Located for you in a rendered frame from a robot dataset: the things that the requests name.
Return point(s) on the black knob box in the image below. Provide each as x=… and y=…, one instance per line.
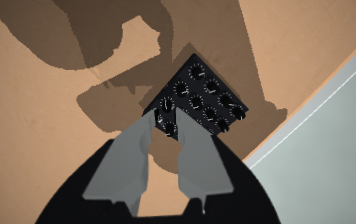
x=198, y=96

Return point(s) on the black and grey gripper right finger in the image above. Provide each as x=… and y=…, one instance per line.
x=208, y=169

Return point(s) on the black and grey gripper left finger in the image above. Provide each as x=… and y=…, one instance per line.
x=115, y=172

